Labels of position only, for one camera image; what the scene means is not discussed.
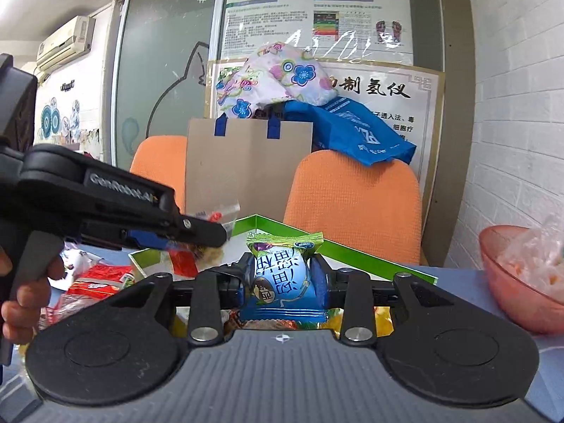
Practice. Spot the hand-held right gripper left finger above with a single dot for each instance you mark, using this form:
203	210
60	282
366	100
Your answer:
233	284

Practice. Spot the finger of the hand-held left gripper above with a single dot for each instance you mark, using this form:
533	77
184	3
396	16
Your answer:
147	239
202	231

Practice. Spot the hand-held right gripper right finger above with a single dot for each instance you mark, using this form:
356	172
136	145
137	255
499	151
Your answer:
319	282

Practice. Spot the clear chips packet red label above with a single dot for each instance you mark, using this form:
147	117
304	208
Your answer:
187	262

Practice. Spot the green blue snack packet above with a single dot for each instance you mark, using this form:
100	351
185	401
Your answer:
282	273

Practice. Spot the red snack packet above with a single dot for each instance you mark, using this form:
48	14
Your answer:
101	277

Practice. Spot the green cardboard box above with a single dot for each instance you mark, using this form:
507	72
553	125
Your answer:
379	271

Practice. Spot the white green small packet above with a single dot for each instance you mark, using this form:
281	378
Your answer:
77	260

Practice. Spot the yellow snack packet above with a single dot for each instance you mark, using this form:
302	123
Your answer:
383	321

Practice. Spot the person's left hand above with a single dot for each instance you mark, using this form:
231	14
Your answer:
26	313

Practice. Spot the blue white paper decorations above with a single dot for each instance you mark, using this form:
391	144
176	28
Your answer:
50	119

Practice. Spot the orange chair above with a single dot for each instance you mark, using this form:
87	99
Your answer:
352	202
158	172

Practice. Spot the brown paper bag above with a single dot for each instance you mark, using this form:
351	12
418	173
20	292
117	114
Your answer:
246	172

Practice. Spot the white air conditioner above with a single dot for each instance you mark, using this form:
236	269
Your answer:
66	42

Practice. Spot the blue tablecloth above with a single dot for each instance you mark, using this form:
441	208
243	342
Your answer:
462	282

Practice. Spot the blue plastic bag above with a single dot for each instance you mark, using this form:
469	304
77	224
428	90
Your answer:
352	127

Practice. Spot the floral cloth bag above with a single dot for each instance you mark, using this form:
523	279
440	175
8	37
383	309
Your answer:
291	75

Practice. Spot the pink bowl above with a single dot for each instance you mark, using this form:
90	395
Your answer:
506	291

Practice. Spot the clear plastic bag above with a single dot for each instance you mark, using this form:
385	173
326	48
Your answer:
542	255

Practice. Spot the framed wall poster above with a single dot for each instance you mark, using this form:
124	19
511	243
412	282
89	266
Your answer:
423	110

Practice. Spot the white wall poster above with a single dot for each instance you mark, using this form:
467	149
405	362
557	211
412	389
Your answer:
264	9

